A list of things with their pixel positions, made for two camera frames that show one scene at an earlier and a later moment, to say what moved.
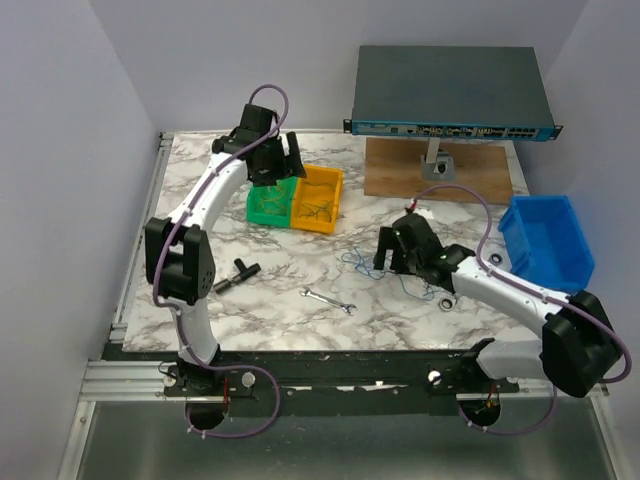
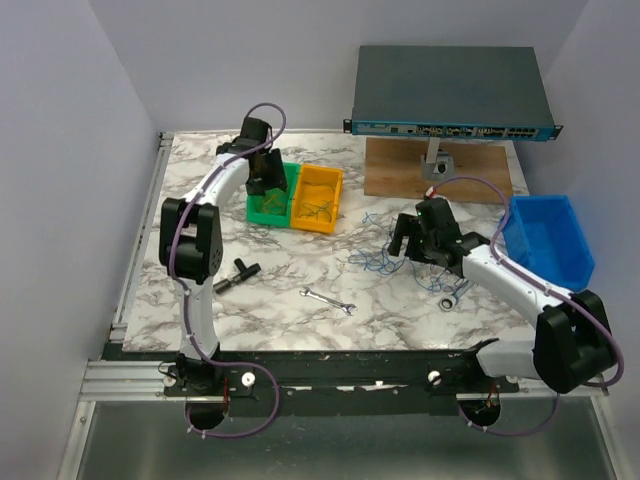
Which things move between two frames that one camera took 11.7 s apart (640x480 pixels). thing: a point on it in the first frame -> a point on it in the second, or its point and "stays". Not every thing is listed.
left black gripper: (286, 164) -> (260, 188)
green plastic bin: (271, 205) stays
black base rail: (435, 373) stays
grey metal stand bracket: (437, 166) stays
